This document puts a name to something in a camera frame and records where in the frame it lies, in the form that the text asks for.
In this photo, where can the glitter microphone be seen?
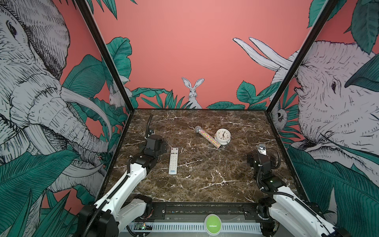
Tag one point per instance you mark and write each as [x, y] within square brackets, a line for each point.
[207, 136]

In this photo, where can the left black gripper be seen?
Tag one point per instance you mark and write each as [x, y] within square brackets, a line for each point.
[163, 147]

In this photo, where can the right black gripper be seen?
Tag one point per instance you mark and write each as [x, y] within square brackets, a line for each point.
[253, 158]

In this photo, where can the white vented cable duct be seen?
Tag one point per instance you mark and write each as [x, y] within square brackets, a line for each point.
[187, 227]

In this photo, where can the black front rail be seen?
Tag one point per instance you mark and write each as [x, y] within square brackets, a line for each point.
[248, 210]

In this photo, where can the white alarm clock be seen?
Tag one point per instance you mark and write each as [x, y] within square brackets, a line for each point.
[223, 136]

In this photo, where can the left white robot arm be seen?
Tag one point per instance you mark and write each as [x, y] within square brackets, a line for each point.
[109, 216]

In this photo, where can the green push button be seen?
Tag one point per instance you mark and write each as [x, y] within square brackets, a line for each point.
[213, 224]

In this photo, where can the white remote control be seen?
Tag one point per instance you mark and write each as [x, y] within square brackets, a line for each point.
[173, 162]

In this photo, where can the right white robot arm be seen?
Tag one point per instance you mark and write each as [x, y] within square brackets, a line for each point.
[282, 206]

